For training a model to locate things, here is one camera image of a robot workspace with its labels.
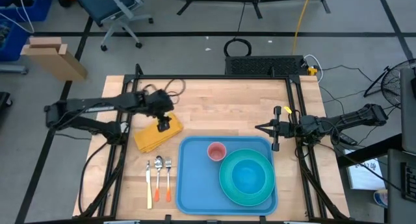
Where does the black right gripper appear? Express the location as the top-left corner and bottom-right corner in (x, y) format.
(255, 106), (300, 153)

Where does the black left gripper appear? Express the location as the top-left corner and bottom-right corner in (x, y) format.
(142, 89), (175, 132)

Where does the yellow cloth napkin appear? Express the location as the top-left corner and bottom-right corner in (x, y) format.
(133, 112), (185, 154)

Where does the metal spoon with orange handle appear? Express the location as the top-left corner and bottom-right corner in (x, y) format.
(153, 155), (164, 203)

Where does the blue plastic bowl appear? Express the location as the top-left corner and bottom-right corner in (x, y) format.
(231, 158), (267, 195)

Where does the pink plastic cup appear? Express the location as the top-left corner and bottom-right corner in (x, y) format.
(207, 141), (228, 162)

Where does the metal fork with orange handle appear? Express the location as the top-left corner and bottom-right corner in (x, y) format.
(164, 156), (173, 203)

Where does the green plastic plate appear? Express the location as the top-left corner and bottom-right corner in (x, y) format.
(218, 148), (276, 207)

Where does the blue plastic tray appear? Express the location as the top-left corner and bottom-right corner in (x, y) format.
(175, 135), (279, 217)

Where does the black computer case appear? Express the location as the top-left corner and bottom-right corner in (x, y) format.
(224, 55), (309, 77)

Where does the white printed box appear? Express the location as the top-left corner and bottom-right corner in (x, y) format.
(344, 157), (387, 191)

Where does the black side desk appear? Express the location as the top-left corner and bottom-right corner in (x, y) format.
(337, 132), (404, 169)

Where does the brown cardboard box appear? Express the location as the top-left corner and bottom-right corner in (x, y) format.
(19, 36), (88, 82)

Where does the black standing fan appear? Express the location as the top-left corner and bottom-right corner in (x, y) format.
(363, 58), (416, 108)

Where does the blue office chair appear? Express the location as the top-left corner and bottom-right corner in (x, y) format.
(76, 0), (154, 52)

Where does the grey monitor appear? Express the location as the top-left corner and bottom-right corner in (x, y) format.
(399, 67), (416, 153)

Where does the blue plastic bin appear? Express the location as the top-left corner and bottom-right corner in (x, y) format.
(0, 19), (32, 62)
(0, 0), (53, 23)

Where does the looped thin gripper cable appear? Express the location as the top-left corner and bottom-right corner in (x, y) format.
(142, 78), (187, 105)

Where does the black aluminium table frame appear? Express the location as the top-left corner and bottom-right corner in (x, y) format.
(77, 63), (352, 221)

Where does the white power cable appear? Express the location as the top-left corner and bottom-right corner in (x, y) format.
(304, 54), (324, 84)

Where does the coiled black cable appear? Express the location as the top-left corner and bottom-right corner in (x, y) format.
(223, 37), (253, 58)

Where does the thick black hose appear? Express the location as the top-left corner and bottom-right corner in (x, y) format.
(77, 141), (110, 215)

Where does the yellow cable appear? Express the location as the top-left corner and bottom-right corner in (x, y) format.
(291, 0), (313, 55)

